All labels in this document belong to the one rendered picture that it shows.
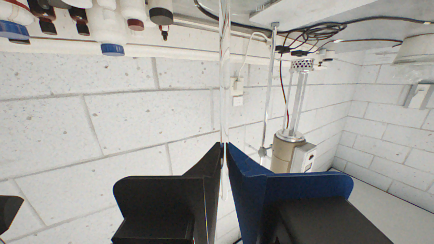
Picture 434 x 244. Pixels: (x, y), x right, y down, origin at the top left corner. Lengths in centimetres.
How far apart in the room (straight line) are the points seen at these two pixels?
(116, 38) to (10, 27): 14
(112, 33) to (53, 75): 25
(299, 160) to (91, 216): 80
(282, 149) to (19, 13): 65
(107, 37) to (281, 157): 58
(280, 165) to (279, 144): 8
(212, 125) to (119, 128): 38
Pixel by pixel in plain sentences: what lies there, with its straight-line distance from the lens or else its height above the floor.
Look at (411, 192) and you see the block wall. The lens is 274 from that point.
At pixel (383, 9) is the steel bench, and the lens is 66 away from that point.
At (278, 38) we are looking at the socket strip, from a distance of 72.
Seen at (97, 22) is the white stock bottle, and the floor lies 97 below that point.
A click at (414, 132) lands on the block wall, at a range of 249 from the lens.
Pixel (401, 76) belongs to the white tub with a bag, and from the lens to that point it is 108.
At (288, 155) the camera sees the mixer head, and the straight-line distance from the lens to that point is 48.
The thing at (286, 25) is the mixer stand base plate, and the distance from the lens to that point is 60.
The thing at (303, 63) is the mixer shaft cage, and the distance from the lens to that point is 45.
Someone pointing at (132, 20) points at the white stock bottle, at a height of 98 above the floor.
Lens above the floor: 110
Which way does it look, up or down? 18 degrees up
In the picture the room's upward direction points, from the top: 179 degrees clockwise
